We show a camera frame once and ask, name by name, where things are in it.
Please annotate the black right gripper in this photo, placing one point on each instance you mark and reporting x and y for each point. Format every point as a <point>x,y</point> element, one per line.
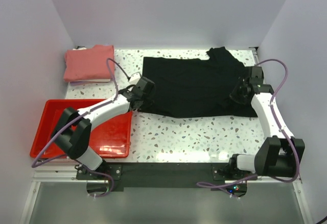
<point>234,96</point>

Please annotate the black t shirt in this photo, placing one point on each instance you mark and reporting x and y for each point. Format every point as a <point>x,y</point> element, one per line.
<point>190,88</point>

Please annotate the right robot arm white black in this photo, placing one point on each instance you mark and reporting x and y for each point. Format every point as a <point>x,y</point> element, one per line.
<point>244,162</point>

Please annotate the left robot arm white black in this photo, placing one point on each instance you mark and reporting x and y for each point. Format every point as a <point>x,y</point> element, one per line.
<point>74,127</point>

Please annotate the red plastic tray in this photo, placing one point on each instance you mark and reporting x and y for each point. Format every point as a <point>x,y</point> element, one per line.
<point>110,140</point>

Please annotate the folded pink t shirt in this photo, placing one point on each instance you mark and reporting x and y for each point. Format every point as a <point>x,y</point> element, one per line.
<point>89,64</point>

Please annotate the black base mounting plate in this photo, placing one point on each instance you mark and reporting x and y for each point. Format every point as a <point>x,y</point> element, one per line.
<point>158,175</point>

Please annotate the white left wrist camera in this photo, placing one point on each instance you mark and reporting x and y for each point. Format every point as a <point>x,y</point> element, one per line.
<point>134,78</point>

